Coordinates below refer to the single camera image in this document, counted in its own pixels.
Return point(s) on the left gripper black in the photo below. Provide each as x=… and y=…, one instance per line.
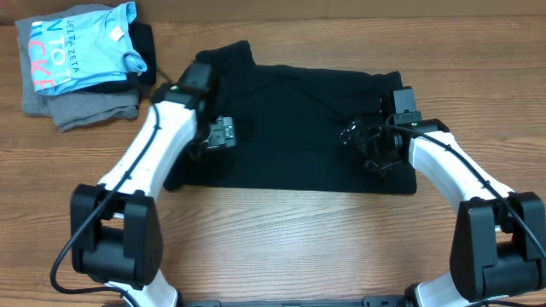
x=202, y=146

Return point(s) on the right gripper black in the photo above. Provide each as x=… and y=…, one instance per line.
x=368, y=142

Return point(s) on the black t-shirt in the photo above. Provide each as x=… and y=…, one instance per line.
x=288, y=122

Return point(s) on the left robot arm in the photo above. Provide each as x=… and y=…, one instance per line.
x=115, y=229

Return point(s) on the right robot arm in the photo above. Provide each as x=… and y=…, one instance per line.
x=498, y=246

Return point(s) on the black folded garment in stack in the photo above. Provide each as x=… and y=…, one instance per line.
x=143, y=43

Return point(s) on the grey folded garment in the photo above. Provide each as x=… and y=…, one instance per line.
x=70, y=110

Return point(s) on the light blue printed t-shirt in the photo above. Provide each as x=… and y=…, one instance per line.
x=83, y=50

